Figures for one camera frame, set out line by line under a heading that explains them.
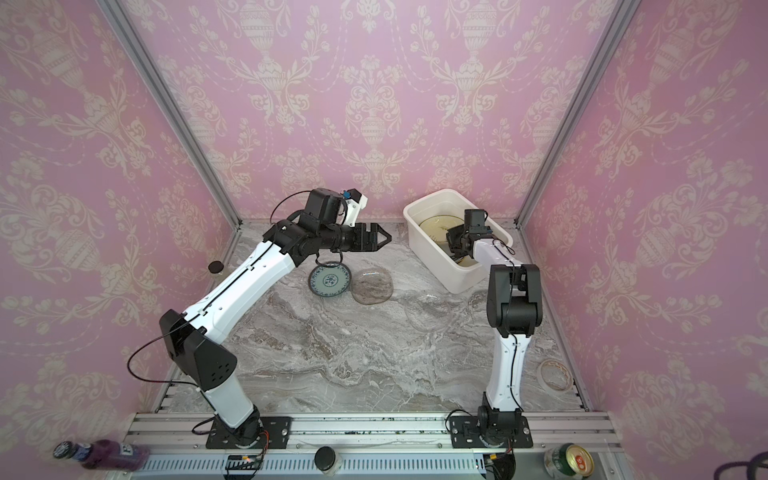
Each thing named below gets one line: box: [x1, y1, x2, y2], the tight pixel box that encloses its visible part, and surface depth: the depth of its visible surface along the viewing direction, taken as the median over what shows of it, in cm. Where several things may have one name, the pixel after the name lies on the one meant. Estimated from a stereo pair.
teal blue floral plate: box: [308, 263, 352, 297], surface depth 105 cm
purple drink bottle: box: [52, 439, 151, 471], surface depth 62 cm
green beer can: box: [544, 443, 595, 480], surface depth 64 cm
